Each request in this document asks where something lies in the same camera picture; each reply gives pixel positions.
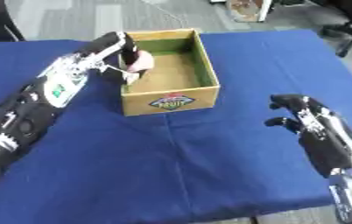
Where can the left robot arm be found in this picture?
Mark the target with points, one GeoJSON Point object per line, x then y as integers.
{"type": "Point", "coordinates": [31, 108]}

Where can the black office chair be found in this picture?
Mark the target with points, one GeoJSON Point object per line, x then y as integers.
{"type": "Point", "coordinates": [350, 26]}

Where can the tan cardboard box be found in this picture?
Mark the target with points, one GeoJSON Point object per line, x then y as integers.
{"type": "Point", "coordinates": [170, 73]}

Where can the cardboard box on floor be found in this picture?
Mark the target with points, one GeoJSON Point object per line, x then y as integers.
{"type": "Point", "coordinates": [249, 9]}

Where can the pink toy object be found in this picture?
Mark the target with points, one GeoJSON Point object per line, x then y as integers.
{"type": "Point", "coordinates": [142, 61]}

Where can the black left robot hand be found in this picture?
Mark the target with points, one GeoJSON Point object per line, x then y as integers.
{"type": "Point", "coordinates": [113, 46]}

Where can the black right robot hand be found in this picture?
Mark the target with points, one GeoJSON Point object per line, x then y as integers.
{"type": "Point", "coordinates": [321, 137]}

